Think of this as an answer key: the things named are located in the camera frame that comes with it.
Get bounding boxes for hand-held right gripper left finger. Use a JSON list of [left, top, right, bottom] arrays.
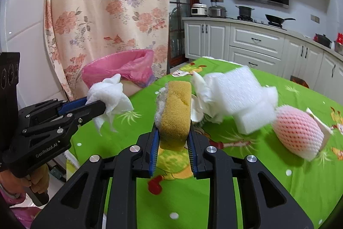
[[31, 128, 161, 229]]

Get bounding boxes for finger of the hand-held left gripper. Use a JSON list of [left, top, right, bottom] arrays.
[[23, 100, 106, 139], [18, 99, 89, 122]]

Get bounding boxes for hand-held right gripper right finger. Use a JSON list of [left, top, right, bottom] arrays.
[[187, 128, 314, 229]]

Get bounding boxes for white tissue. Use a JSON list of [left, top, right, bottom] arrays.
[[86, 74, 134, 136]]

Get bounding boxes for yellow sponge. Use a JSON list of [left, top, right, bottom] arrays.
[[155, 81, 192, 151]]

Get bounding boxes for pale pink trash bin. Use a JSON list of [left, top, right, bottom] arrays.
[[122, 81, 145, 97]]

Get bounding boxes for pink trash bag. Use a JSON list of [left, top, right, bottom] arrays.
[[81, 49, 157, 88]]

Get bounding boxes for person's left forearm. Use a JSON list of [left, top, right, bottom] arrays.
[[0, 189, 41, 228]]

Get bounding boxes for person's left hand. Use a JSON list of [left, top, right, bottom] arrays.
[[0, 164, 50, 197]]

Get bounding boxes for white crumpled plastic bag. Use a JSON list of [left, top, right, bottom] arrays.
[[191, 72, 228, 123]]

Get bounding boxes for white foam packing piece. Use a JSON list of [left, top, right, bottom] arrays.
[[204, 65, 279, 135]]

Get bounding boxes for green printed tablecloth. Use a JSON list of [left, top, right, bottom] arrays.
[[67, 56, 343, 229]]

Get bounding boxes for pink foam fruit net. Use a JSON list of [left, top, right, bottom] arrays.
[[272, 106, 326, 161]]

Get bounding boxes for floral curtain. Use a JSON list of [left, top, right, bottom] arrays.
[[44, 0, 171, 101]]

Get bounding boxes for dark wooden glass door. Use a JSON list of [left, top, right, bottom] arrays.
[[167, 0, 199, 72]]

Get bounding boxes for white lower cabinets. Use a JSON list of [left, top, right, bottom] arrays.
[[183, 17, 343, 101]]

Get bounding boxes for white paper piece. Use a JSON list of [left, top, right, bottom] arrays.
[[305, 107, 334, 155]]

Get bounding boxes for white rice cooker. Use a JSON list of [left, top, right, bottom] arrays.
[[191, 3, 209, 17]]

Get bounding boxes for silver pressure cooker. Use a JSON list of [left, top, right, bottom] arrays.
[[208, 3, 228, 18]]

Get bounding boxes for gas stove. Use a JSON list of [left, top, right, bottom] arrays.
[[233, 17, 288, 30]]

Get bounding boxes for black cooking pot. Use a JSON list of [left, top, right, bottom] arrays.
[[236, 5, 255, 21]]

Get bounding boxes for black wok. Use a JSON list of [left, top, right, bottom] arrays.
[[265, 14, 296, 27]]

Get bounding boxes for dark red casserole pot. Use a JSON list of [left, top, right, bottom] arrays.
[[314, 34, 333, 48]]

